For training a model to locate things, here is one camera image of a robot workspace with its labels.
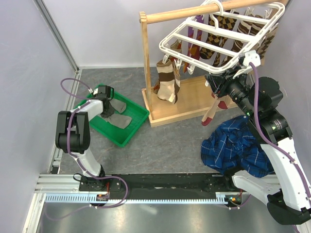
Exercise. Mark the white plastic clip hanger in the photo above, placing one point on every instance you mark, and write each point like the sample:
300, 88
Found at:
178, 43

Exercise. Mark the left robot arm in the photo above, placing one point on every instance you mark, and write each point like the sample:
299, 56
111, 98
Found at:
73, 130

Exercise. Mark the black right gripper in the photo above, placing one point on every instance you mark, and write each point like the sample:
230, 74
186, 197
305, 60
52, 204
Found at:
217, 81

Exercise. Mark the cream brown striped sock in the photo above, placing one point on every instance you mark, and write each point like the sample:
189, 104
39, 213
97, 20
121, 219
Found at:
245, 27

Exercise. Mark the beige sock maroon toe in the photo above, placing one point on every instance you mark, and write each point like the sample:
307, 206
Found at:
221, 103

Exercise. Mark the blue plaid shirt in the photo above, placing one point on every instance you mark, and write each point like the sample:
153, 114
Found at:
233, 145

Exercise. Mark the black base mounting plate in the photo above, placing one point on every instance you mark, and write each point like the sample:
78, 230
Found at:
205, 182

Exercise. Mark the green plastic tray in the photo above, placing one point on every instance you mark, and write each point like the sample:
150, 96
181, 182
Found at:
119, 136

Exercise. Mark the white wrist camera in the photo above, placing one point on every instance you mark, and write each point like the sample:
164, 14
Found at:
104, 92
245, 59

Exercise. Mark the blue slotted cable duct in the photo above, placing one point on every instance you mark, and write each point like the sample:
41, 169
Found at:
100, 199

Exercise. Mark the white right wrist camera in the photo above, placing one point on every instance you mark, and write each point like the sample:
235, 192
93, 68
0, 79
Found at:
245, 59

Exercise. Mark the wooden clothes rack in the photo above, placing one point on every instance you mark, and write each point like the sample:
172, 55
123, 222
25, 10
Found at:
194, 96

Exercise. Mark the grey sock black stripes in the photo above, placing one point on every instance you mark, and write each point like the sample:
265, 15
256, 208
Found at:
118, 106

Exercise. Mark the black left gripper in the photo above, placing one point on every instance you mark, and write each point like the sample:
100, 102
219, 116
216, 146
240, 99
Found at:
110, 113

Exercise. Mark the beige sock maroon purple stripes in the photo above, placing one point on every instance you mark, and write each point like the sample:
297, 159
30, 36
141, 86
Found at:
168, 84

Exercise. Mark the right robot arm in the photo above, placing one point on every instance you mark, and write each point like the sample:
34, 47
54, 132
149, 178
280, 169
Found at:
286, 192

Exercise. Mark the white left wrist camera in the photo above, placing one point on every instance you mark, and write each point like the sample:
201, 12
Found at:
104, 92

